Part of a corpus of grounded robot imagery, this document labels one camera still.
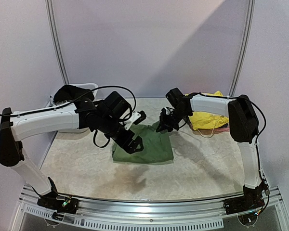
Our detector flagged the white plastic laundry basket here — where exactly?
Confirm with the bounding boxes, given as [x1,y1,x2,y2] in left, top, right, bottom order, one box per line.
[49,82,99,134]

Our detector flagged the black garment in basket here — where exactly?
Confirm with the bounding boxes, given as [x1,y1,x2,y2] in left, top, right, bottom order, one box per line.
[53,85,95,105]

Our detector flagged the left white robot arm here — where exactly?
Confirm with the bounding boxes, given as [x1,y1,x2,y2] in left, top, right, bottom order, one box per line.
[0,83,146,209]

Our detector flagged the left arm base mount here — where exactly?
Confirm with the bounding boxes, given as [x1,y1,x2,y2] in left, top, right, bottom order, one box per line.
[35,177,79,214]

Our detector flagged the folded pink garment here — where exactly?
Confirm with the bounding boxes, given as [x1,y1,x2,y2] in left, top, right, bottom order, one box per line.
[202,123,230,134]

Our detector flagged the aluminium front rail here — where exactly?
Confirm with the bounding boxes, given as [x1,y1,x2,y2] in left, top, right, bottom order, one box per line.
[11,186,289,231]

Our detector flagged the aluminium frame post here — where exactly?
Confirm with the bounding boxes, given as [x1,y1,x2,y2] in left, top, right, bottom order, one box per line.
[45,0,69,85]
[228,0,255,96]

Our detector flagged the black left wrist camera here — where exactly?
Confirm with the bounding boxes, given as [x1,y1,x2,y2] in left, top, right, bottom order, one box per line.
[98,91,146,130]

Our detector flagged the yellow shorts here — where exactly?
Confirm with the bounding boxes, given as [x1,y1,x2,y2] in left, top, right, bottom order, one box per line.
[186,91,232,131]

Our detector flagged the white drawstring cord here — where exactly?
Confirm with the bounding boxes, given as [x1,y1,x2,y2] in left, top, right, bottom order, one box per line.
[197,114,226,139]

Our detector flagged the left aluminium frame post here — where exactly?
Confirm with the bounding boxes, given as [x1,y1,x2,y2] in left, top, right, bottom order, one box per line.
[45,0,69,85]

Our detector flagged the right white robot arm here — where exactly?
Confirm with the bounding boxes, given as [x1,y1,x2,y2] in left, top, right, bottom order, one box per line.
[156,88,265,210]

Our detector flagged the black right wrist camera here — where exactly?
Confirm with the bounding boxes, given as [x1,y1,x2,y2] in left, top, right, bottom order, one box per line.
[166,88,184,108]

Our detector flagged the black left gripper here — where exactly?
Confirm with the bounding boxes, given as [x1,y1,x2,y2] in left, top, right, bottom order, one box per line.
[98,115,145,154]

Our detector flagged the green garment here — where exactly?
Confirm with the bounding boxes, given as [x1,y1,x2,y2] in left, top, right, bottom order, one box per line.
[112,122,174,165]

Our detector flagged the right aluminium frame post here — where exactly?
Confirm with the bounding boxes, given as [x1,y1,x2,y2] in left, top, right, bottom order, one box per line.
[228,0,255,96]

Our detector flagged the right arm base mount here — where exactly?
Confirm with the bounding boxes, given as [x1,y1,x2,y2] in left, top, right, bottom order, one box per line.
[223,186,270,216]

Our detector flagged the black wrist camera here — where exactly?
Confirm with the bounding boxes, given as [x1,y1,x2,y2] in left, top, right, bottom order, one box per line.
[98,91,146,130]
[166,88,184,108]

